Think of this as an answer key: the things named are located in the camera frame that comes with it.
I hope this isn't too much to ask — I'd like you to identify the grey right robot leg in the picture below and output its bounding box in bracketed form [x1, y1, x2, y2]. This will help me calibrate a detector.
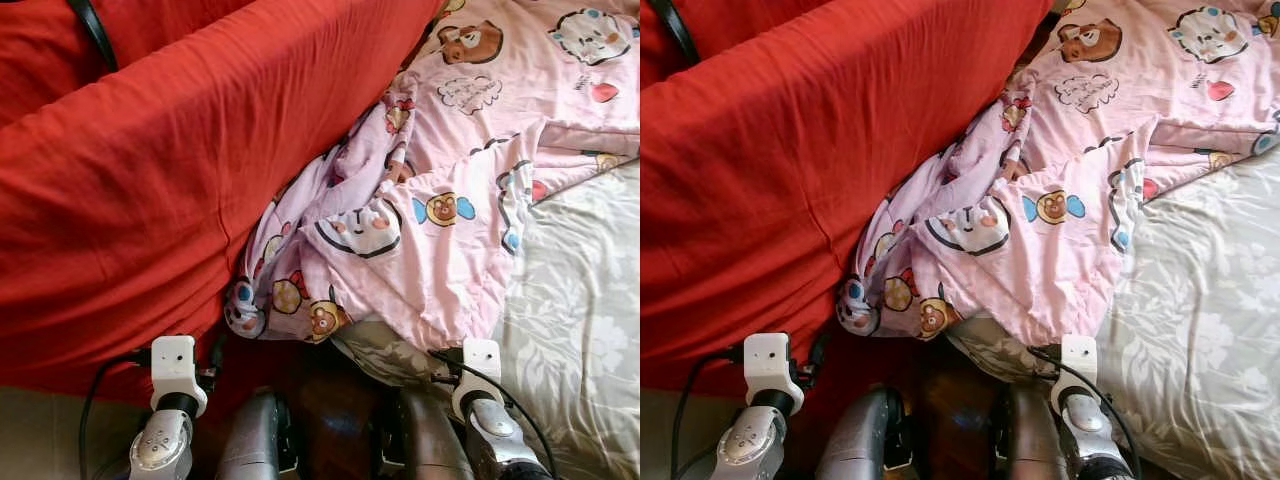
[375, 385, 471, 480]
[990, 385, 1071, 480]

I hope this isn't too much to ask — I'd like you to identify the grey robot leg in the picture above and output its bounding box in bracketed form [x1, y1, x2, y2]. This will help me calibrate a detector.
[375, 385, 471, 480]
[215, 390, 296, 480]
[815, 388, 906, 480]
[990, 385, 1071, 480]

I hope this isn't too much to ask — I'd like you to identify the grey left robot leg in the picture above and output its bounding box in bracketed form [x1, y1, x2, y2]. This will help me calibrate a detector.
[215, 390, 296, 480]
[815, 388, 906, 480]

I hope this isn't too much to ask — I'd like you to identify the pink cartoon blanket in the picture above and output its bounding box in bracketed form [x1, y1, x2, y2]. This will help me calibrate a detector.
[838, 0, 1280, 346]
[225, 0, 641, 351]

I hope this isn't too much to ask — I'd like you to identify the bed with grey floral sheet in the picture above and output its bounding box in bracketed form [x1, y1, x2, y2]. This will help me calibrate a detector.
[330, 160, 641, 480]
[945, 145, 1280, 480]

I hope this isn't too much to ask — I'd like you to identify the red fabric mattress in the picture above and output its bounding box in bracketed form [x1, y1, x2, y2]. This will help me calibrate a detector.
[640, 0, 851, 86]
[640, 0, 1056, 396]
[0, 0, 251, 126]
[0, 0, 446, 401]

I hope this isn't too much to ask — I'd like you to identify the black gooseneck holder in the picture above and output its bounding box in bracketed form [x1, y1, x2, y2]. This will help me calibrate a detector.
[65, 0, 119, 73]
[648, 0, 701, 66]

